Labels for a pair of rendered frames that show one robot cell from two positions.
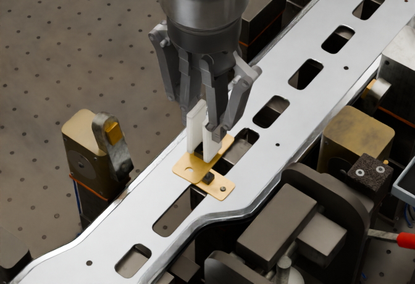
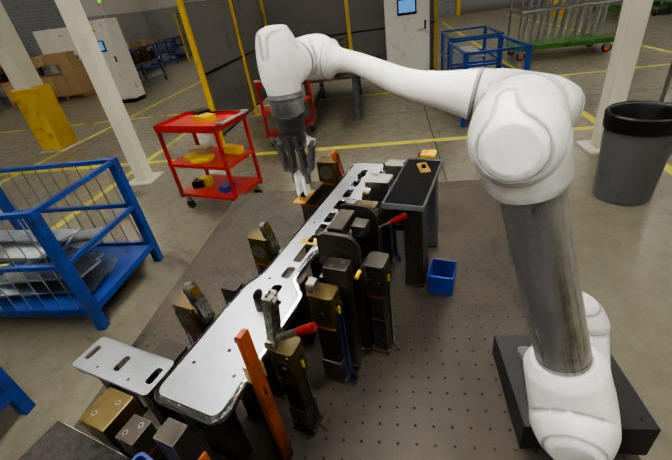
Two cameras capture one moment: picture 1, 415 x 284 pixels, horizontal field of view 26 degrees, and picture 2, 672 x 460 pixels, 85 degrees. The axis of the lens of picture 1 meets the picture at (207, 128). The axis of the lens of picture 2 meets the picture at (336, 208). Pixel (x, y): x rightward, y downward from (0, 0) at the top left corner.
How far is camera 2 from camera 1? 49 cm
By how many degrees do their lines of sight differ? 23
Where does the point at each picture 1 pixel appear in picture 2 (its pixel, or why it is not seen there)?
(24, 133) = (233, 275)
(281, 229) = (343, 220)
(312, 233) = (356, 223)
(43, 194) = not seen: hidden behind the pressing
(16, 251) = (237, 284)
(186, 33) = (284, 122)
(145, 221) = (289, 259)
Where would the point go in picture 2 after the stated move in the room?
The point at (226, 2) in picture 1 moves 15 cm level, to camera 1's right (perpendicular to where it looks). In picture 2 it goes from (296, 102) to (353, 91)
